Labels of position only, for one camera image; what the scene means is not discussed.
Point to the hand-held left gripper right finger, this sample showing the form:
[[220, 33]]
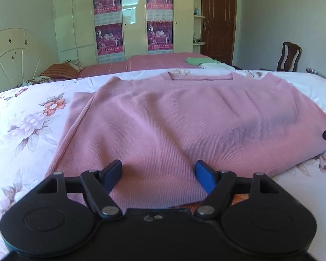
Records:
[[205, 174]]

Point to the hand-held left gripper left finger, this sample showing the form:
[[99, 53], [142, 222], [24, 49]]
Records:
[[114, 171]]

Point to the pink sweater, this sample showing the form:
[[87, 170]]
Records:
[[179, 119]]

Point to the brown wooden chair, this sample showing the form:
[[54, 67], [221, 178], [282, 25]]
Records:
[[288, 57]]

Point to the floral white bed sheet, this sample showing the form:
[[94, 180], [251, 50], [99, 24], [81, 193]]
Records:
[[24, 141]]

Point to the white folded cloth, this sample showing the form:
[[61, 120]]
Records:
[[216, 66]]

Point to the pink striped bedspread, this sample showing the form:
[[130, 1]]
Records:
[[141, 62]]

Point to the patterned cushion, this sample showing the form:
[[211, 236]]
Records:
[[76, 64]]

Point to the green folded cloth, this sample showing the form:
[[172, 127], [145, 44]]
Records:
[[198, 61]]

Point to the floral pillow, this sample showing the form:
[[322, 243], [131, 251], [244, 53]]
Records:
[[36, 81]]

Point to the brown wooden door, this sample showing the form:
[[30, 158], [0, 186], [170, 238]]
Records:
[[218, 19]]

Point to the cream round headboard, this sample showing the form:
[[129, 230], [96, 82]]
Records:
[[8, 54]]

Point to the cream corner shelf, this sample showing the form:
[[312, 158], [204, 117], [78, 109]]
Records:
[[198, 16]]

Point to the cream wardrobe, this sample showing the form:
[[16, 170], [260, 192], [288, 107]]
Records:
[[135, 13]]

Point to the small teal bottle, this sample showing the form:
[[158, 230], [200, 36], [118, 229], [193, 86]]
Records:
[[197, 11]]

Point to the purple wall poster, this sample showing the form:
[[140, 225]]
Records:
[[160, 36], [107, 2], [109, 42], [159, 1]]

